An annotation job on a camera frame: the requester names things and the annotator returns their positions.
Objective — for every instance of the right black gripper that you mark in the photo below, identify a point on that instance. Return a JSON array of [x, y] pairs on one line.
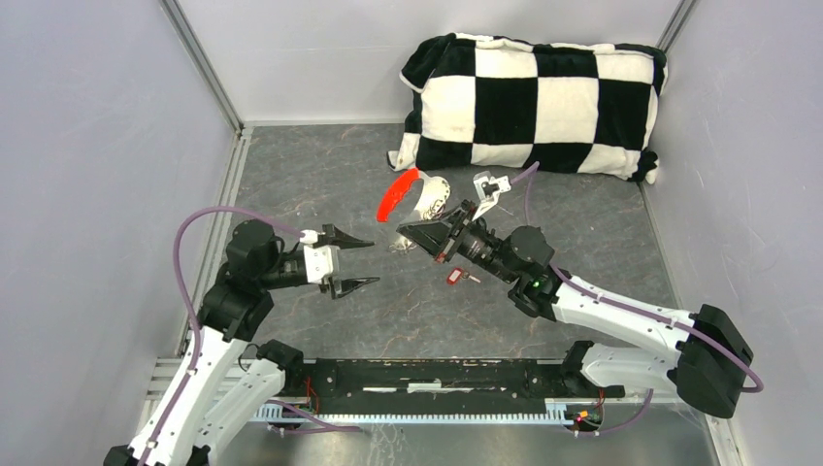
[[437, 234]]

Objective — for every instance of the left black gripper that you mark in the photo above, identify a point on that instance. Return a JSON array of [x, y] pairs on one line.
[[342, 287]]

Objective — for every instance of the red grey keyring holder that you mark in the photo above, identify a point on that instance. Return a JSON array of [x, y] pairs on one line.
[[429, 193]]

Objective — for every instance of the red tag key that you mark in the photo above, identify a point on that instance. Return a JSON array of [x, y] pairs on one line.
[[457, 275]]

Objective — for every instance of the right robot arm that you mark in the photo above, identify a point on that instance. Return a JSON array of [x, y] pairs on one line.
[[701, 357]]

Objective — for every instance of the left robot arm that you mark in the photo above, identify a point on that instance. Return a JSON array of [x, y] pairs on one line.
[[192, 424]]

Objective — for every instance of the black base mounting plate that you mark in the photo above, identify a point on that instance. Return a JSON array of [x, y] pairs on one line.
[[439, 386]]

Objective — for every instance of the black white checkered pillow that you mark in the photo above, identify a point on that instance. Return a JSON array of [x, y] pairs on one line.
[[564, 108]]

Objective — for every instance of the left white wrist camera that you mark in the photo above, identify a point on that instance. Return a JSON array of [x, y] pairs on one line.
[[321, 256]]

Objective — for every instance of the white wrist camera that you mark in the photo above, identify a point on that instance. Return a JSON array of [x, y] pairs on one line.
[[489, 189], [321, 256]]

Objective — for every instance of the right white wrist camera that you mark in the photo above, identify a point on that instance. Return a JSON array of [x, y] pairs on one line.
[[489, 189]]

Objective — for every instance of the blue white cable duct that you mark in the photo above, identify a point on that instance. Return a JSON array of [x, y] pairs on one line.
[[553, 414]]

